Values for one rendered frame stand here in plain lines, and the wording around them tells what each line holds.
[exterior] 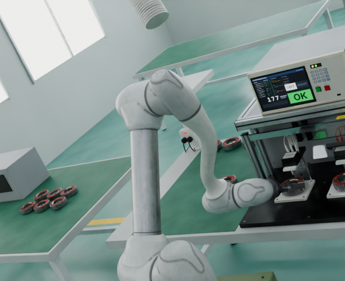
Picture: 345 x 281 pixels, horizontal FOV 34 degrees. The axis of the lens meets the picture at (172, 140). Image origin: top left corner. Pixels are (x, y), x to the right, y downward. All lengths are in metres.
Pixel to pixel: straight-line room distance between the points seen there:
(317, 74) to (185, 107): 0.72
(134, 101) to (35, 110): 5.50
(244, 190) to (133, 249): 0.49
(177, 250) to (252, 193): 0.46
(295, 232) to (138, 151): 0.77
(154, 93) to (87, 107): 6.22
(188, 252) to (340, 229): 0.72
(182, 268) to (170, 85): 0.60
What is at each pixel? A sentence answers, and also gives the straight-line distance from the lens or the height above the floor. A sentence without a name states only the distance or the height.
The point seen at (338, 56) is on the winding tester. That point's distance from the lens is 2.37.
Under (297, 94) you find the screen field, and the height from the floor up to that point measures 1.18.
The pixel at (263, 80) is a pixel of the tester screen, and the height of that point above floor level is 1.28.
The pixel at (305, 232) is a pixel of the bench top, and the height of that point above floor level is 0.73.
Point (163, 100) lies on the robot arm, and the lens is 1.90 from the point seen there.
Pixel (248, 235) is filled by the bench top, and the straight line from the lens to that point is 2.47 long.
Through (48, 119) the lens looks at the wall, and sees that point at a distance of 7.56.
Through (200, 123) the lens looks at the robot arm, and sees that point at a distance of 1.96.
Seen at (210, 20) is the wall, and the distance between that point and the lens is 9.74.
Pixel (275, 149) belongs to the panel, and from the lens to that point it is 2.79.
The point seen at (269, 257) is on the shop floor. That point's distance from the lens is 3.62.
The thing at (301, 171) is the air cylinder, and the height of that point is 0.81.
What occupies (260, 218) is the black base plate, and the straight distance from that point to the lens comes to 2.48.
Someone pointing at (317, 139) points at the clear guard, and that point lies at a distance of 2.28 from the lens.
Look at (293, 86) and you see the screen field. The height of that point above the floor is 1.22.
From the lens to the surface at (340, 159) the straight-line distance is 2.48.
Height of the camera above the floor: 2.00
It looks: 19 degrees down
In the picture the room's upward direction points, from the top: 24 degrees counter-clockwise
